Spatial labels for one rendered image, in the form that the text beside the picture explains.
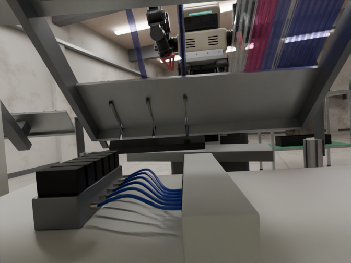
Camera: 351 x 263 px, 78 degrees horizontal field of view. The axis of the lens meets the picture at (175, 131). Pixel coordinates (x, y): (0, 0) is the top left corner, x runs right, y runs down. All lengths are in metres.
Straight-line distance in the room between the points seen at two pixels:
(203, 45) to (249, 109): 0.67
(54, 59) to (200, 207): 0.52
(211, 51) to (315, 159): 0.76
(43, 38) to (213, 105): 0.46
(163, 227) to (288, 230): 0.12
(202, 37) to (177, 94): 0.71
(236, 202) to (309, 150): 0.65
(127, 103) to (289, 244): 0.56
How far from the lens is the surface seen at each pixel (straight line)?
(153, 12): 1.12
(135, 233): 0.24
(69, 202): 0.26
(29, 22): 0.56
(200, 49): 1.30
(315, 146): 0.82
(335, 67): 0.66
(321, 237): 0.24
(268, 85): 0.67
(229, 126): 0.73
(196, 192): 0.19
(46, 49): 0.59
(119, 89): 0.64
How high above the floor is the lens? 0.73
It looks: 3 degrees down
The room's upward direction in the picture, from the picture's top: 4 degrees counter-clockwise
